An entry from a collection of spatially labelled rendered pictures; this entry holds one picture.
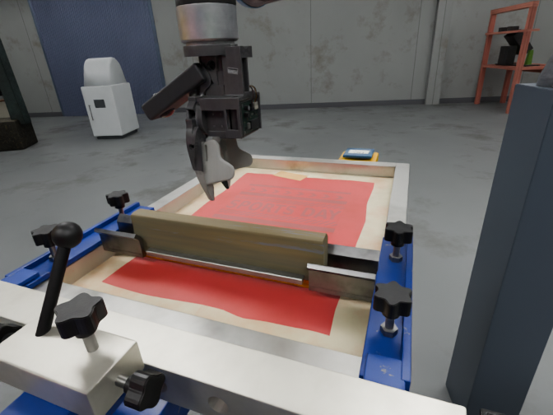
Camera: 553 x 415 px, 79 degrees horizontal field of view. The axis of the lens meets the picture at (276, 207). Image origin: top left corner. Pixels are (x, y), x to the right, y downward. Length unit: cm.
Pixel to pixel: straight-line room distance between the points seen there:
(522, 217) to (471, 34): 843
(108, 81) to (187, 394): 671
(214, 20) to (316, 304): 41
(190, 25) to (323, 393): 42
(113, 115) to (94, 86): 55
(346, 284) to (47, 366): 36
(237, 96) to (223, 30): 8
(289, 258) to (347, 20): 845
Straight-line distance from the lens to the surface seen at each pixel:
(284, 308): 54
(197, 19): 46
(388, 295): 40
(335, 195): 91
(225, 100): 45
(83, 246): 72
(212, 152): 49
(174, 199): 88
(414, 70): 909
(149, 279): 65
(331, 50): 882
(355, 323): 52
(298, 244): 51
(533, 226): 113
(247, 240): 54
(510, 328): 133
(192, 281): 62
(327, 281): 51
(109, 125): 703
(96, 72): 710
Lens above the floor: 131
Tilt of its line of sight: 25 degrees down
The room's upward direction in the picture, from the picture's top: 3 degrees counter-clockwise
